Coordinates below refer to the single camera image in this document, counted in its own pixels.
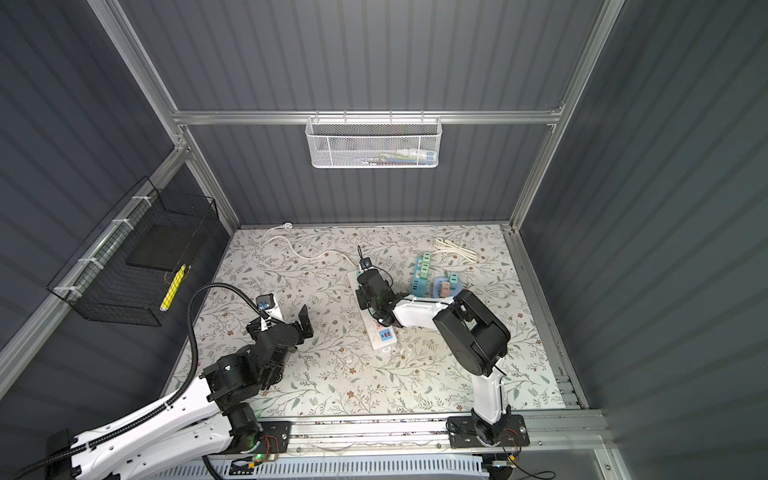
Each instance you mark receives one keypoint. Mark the black foam pad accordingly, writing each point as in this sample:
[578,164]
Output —
[160,248]

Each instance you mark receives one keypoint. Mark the yellow marker pen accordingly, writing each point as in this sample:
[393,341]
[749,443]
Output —
[173,288]

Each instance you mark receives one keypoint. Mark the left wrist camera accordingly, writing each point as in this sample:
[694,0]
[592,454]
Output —
[268,309]

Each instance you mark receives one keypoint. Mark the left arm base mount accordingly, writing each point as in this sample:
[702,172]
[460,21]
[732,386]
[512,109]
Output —
[270,437]

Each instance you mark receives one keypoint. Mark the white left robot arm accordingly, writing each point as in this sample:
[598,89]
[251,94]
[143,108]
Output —
[211,416]

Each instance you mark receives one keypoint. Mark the black wire mesh basket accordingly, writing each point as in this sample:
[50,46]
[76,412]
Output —
[132,272]

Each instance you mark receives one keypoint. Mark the teal power strip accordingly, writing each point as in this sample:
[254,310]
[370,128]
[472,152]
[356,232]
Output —
[418,285]

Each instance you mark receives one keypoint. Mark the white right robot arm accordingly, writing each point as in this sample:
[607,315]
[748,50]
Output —
[474,334]

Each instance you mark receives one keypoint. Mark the white wire mesh basket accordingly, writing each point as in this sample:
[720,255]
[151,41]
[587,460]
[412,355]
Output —
[336,145]

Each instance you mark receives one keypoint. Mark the pink charger plug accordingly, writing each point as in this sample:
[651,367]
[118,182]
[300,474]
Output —
[444,290]

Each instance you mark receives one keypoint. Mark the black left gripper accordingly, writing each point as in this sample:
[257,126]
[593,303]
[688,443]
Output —
[307,330]

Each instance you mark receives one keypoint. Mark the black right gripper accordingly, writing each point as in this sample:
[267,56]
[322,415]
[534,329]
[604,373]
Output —
[362,299]

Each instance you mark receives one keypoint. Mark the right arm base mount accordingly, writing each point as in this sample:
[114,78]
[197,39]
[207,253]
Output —
[473,432]

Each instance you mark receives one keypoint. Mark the white multicolour power strip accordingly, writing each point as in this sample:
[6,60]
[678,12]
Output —
[382,339]

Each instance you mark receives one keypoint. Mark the items in white basket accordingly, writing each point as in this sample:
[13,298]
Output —
[408,157]

